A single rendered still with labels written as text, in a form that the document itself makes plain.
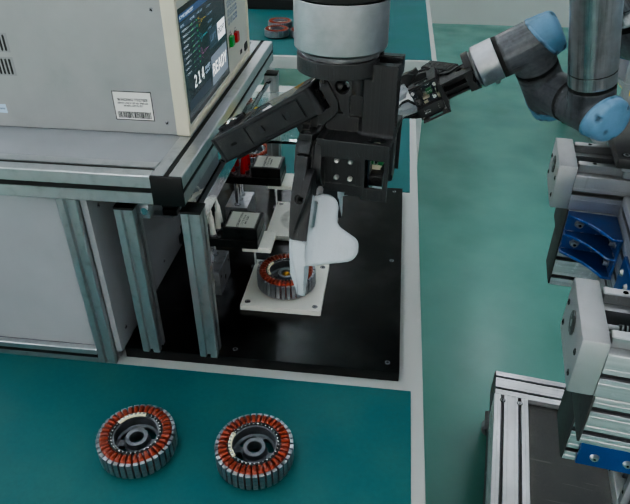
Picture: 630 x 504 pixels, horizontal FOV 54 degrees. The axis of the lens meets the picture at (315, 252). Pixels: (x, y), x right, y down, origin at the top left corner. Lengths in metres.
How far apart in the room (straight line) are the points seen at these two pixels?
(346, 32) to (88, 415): 0.76
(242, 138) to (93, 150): 0.45
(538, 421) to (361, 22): 1.45
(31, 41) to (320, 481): 0.76
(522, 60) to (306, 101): 0.69
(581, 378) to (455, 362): 1.36
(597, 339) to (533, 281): 1.83
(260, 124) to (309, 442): 0.55
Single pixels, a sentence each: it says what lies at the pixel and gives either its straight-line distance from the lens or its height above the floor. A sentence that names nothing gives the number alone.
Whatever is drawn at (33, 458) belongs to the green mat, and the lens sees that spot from 1.02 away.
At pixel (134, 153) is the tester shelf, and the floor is 1.11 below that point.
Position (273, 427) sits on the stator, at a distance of 0.93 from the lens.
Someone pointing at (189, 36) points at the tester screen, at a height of 1.25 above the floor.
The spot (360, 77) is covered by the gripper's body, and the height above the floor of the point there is 1.34.
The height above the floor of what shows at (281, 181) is 0.89.
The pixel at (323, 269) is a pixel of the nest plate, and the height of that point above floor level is 0.78.
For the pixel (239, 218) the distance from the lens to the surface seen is 1.13.
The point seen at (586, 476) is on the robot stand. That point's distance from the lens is 1.72.
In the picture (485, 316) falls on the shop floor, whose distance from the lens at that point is 2.41.
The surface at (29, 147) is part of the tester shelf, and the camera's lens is 1.02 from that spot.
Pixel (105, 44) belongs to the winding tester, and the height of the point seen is 1.25.
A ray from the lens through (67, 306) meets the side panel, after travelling 1.09.
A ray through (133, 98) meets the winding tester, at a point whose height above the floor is 1.17.
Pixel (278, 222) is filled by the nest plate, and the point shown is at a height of 0.78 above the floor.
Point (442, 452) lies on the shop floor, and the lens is 1.93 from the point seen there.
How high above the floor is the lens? 1.50
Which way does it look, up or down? 34 degrees down
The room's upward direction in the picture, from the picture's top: straight up
